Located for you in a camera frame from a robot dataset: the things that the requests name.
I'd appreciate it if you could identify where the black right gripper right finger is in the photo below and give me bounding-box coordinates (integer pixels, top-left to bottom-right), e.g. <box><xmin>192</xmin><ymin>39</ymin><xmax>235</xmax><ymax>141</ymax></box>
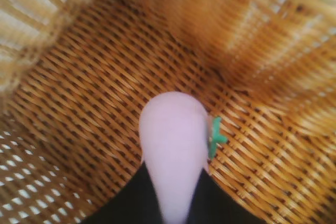
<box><xmin>185</xmin><ymin>165</ymin><xmax>260</xmax><ymax>224</ymax></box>

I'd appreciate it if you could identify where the pink soft toy peach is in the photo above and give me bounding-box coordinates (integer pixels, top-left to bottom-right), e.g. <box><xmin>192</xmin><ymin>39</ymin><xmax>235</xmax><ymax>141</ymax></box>
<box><xmin>139</xmin><ymin>91</ymin><xmax>228</xmax><ymax>224</ymax></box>

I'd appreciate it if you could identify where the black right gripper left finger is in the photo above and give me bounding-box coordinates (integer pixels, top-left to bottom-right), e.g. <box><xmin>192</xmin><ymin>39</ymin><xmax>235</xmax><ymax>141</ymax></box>
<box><xmin>84</xmin><ymin>161</ymin><xmax>165</xmax><ymax>224</ymax></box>

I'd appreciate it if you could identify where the brown woven wicker basket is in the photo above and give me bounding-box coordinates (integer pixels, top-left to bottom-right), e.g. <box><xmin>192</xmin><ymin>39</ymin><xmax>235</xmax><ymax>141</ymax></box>
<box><xmin>0</xmin><ymin>0</ymin><xmax>336</xmax><ymax>224</ymax></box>

